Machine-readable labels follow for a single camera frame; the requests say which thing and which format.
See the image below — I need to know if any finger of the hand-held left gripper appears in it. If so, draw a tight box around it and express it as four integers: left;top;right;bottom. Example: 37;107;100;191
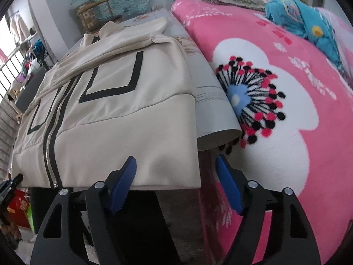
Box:
0;173;24;199

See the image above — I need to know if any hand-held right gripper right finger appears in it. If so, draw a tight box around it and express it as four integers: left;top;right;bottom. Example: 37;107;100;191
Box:
215;154;322;265

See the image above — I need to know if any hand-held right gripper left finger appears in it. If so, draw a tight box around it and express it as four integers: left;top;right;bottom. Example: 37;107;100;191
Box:
30;156;137;265

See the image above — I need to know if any cream zip jacket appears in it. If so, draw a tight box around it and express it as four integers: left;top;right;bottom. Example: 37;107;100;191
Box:
11;17;202;191

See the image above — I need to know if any red box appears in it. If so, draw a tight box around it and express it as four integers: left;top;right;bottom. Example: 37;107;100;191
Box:
7;189;31;227

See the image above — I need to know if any grey ribbed balcony panel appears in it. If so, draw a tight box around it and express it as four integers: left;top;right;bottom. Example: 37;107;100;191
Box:
0;99;20;172

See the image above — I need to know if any grey floral bed sheet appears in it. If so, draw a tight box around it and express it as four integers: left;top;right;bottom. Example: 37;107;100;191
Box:
59;8;243;151

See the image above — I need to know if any pile of household clutter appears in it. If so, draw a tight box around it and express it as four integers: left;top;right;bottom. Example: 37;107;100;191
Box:
20;40;54;75

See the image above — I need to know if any pink floral blanket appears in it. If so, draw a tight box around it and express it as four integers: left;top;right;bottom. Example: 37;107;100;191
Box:
169;0;353;265

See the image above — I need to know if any pale hanging garment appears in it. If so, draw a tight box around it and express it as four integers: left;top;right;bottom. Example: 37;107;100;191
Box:
8;12;31;42

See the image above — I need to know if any wooden chair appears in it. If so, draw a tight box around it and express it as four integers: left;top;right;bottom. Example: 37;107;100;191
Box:
77;0;123;32

